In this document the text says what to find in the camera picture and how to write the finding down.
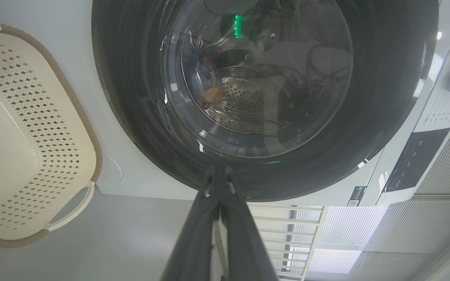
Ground white window blinds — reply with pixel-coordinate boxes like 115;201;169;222
287;98;450;281

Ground white metal railing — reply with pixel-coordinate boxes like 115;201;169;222
213;203;329;281

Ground black QR code sticker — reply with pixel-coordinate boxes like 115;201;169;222
347;186;366;206

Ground dark touch control panel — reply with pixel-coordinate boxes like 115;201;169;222
385;128;450;192

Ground orange white patchwork garment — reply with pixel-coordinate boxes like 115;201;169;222
202;87;222;104

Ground cream perforated laundry basket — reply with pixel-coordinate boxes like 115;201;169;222
0;18;102;248

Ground round white filter cover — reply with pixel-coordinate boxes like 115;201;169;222
98;153;123;183

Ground blue printed garment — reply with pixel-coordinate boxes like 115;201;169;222
194;59;223;98

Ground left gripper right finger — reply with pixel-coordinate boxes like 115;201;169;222
219;165;278;281

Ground white front-load washing machine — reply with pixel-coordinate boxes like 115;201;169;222
0;0;450;207

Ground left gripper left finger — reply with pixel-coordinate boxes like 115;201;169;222
161;165;222;281

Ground dark washing machine door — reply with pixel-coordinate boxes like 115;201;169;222
91;0;439;202

